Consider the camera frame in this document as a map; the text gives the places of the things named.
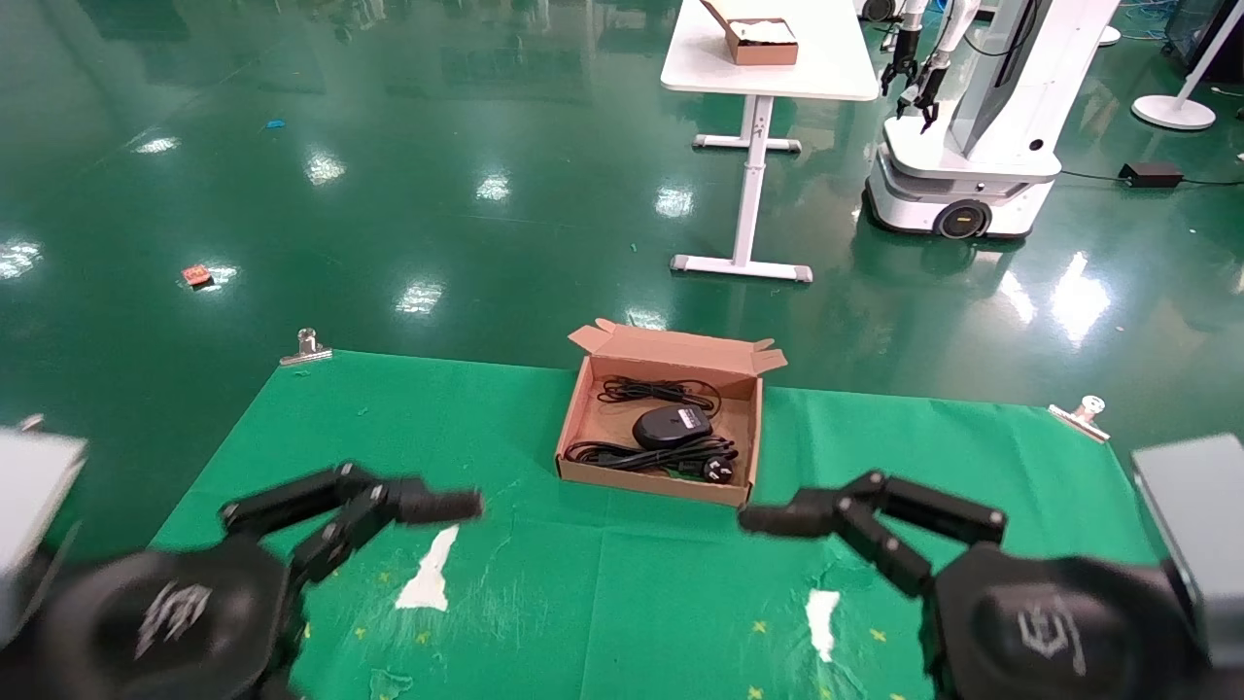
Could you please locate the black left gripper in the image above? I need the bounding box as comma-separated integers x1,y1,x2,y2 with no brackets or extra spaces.
37,464,485,700

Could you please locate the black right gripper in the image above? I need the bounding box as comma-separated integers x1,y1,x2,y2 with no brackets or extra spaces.
739,471,1212,700

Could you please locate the black power cable with plug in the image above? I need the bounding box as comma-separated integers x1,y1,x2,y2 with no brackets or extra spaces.
565,437,741,485

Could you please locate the black power adapter with cable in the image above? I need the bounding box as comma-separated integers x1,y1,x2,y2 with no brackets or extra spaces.
596,376,723,451

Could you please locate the white robot arm black gripper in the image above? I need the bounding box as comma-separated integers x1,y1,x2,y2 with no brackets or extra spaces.
908,0,979,134
879,0,926,97

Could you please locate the open brown cardboard box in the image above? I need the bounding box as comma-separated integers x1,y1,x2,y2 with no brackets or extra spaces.
554,318,789,509

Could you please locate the small cardboard box on table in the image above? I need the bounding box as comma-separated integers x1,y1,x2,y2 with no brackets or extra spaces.
699,0,801,68

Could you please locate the metal binder clip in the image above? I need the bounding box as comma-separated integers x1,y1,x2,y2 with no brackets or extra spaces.
279,328,334,368
1047,394,1112,444

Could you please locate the green table cloth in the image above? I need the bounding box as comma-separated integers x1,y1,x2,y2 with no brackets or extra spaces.
146,349,1169,700

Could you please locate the white wheeled robot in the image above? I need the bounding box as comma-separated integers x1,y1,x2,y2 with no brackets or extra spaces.
862,0,1121,241

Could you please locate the white table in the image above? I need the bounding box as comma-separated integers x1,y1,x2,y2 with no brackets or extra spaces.
660,0,881,284

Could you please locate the white stand base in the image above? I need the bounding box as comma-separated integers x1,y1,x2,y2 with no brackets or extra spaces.
1131,0,1244,132

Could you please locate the black cabinet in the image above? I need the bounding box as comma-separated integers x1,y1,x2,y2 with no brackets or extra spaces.
1163,0,1244,85

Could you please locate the black adapter floor cable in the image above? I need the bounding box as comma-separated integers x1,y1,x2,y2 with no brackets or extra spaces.
1058,169,1244,189

